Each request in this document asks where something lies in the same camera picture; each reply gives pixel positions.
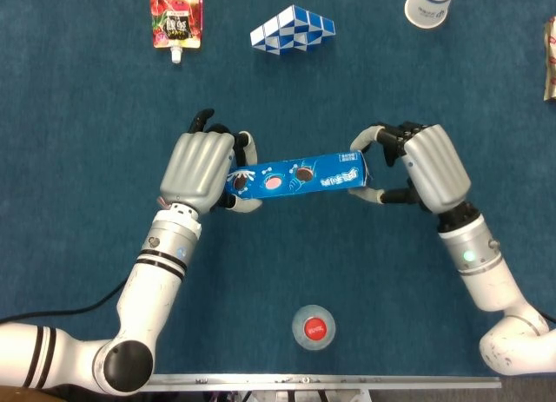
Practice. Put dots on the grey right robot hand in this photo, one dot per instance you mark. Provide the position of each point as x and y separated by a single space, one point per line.
438 167

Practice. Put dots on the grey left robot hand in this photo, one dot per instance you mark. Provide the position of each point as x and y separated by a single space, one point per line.
195 167

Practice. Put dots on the blue cookie box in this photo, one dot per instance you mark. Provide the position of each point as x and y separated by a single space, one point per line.
304 176

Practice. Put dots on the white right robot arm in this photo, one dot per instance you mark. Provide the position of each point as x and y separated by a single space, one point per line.
491 280

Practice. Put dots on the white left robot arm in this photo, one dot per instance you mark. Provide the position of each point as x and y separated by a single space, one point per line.
152 289

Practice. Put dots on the red cap bottle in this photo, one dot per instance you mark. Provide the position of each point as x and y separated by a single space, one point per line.
313 328

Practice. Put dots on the red fruit drink pouch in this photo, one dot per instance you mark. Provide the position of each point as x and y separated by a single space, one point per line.
176 20

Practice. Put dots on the crumpled tan food wrapper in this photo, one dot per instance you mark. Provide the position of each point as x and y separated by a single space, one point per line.
551 59

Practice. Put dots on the white paper cup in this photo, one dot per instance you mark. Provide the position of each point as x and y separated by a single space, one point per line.
428 7

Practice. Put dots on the blue white snake cube puzzle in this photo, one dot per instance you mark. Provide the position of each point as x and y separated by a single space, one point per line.
291 30

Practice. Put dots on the aluminium frame rail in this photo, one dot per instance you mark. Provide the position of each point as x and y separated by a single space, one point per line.
326 382

